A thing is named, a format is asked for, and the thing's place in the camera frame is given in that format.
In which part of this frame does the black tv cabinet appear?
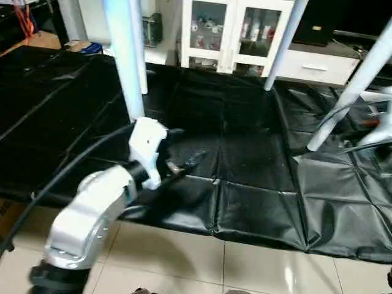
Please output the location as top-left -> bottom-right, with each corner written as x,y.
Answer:
293,0 -> 392,60

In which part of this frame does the white drawer unit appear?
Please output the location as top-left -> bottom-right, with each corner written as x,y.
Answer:
274,48 -> 363,87

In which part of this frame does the brown flat cardboard sheet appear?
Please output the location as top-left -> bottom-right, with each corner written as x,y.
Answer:
0,198 -> 26,247

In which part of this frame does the white plastic table leg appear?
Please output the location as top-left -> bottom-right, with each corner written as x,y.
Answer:
305,17 -> 392,154
102,0 -> 149,124
130,0 -> 150,97
262,0 -> 309,92

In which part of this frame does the brown cardboard box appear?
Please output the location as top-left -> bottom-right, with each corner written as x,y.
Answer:
63,39 -> 104,56

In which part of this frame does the white glass door cabinet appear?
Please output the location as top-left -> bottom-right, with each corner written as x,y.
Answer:
179,0 -> 296,78

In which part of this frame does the red cable bundle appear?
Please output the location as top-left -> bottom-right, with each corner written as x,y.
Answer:
15,0 -> 36,39

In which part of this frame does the black work mat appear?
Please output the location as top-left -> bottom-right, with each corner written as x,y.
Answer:
0,45 -> 392,265

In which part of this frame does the white appliance cabinet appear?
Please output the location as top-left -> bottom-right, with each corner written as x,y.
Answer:
75,0 -> 186,66

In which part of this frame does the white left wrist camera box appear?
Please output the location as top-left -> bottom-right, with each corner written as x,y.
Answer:
127,116 -> 170,192

